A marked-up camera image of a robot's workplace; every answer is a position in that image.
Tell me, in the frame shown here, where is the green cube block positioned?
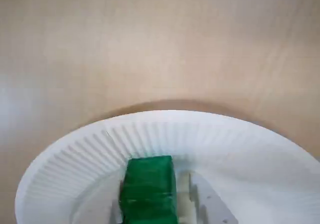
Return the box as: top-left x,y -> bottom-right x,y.
118,155 -> 179,224

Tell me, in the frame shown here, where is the white paper plate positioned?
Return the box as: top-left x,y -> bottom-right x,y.
14,110 -> 320,224

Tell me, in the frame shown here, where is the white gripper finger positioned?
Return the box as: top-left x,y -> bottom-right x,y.
177,171 -> 237,224
109,181 -> 125,224

